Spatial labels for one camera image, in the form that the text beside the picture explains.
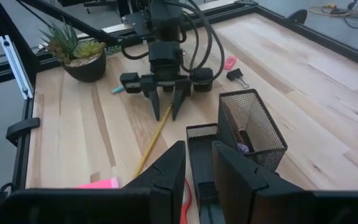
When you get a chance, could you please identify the long yellow pencil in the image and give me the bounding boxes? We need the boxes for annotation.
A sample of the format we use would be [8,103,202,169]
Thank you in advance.
[132,102,175,180]

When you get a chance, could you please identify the red handled scissors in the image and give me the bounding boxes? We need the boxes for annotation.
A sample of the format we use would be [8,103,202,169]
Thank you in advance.
[180,177,193,224]

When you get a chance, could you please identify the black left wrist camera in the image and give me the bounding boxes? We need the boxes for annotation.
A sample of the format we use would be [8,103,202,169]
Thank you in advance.
[148,41,183,68]

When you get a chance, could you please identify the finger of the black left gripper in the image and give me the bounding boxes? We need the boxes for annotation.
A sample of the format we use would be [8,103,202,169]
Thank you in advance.
[140,75,162,122]
[171,77,193,122]

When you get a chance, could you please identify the black mesh desk organizer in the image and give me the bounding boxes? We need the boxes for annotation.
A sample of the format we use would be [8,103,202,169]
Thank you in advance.
[185,88,288,224]

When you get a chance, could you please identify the black aluminium table frame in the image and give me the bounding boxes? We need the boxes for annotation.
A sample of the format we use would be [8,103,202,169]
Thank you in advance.
[0,0,358,224]

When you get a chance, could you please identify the potted succulent plant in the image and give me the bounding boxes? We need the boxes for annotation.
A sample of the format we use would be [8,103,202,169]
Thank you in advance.
[39,20,108,83]

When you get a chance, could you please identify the neon sticky note pad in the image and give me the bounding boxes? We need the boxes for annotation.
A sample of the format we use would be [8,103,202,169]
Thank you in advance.
[75,177,121,190]

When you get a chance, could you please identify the pink eraser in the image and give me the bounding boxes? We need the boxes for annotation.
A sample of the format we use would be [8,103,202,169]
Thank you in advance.
[223,55,238,71]

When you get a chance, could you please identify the purple pen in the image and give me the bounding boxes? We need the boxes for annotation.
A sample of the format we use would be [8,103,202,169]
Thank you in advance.
[236,142,251,155]

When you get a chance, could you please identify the black frame clamp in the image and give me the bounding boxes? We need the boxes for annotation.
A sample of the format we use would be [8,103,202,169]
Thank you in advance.
[5,117,41,147]
[286,8,309,26]

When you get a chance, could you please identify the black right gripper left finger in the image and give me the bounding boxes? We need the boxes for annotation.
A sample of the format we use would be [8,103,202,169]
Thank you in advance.
[0,140,187,224]

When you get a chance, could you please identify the black binder clip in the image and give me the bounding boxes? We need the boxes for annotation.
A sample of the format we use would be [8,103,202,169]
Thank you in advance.
[226,68,251,90]

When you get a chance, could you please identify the silver aluminium extrusion bar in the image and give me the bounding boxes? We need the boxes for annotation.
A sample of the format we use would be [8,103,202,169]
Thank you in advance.
[0,34,35,101]

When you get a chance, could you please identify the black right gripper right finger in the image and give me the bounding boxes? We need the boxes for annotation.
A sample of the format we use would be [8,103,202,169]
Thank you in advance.
[211,140,358,224]

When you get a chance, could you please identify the floor cable bundle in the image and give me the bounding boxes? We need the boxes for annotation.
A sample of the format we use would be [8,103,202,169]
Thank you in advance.
[308,1,358,30]

